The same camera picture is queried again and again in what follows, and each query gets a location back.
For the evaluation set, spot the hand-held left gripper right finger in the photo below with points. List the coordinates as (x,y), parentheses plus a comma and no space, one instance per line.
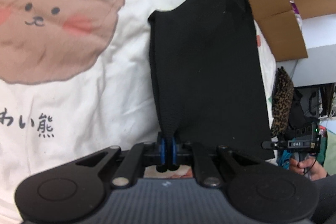
(173,150)

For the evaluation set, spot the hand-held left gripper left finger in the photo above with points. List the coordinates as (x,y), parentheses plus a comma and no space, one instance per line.
(163,150)

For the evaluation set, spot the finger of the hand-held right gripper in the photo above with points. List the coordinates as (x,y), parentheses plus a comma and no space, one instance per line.
(275,145)

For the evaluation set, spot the black shorts teddy print lining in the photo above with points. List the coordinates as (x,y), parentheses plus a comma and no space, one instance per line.
(210,69)

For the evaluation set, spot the person's right hand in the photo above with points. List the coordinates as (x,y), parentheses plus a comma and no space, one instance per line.
(313,170)

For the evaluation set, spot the green cloth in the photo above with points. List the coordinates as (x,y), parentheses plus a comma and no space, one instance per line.
(330,148)

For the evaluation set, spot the black bag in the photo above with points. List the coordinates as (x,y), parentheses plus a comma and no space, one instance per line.
(298,113)

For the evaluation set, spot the leopard print cloth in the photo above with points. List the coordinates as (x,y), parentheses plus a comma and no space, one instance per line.
(282,100)

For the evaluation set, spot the person's grey trousers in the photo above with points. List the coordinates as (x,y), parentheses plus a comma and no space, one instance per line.
(325,200)

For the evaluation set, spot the cream bear print blanket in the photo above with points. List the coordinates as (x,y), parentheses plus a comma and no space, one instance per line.
(65,82)

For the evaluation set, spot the purple refill pouch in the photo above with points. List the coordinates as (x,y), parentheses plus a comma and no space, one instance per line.
(294,7)

